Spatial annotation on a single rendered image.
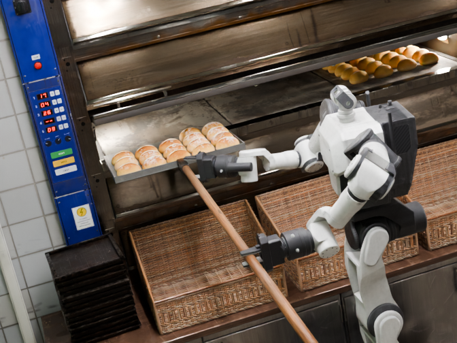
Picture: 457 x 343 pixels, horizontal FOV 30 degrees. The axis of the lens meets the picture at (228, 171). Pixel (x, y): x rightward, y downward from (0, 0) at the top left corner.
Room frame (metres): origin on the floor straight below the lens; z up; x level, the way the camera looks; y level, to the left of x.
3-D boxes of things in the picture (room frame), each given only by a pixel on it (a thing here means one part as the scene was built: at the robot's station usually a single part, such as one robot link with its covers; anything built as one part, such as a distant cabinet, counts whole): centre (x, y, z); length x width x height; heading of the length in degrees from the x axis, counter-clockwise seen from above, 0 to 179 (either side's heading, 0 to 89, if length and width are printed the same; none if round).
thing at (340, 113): (2.76, -0.43, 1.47); 0.10 x 0.07 x 0.09; 3
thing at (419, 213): (2.77, -0.52, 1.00); 0.28 x 0.13 x 0.18; 101
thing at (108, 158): (3.41, 0.22, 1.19); 0.55 x 0.36 x 0.03; 102
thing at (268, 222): (3.39, -0.41, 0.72); 0.56 x 0.49 x 0.28; 103
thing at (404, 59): (4.20, -0.82, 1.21); 0.61 x 0.48 x 0.06; 12
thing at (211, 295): (3.26, 0.17, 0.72); 0.56 x 0.49 x 0.28; 101
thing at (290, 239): (2.32, -0.11, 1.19); 0.12 x 0.10 x 0.13; 101
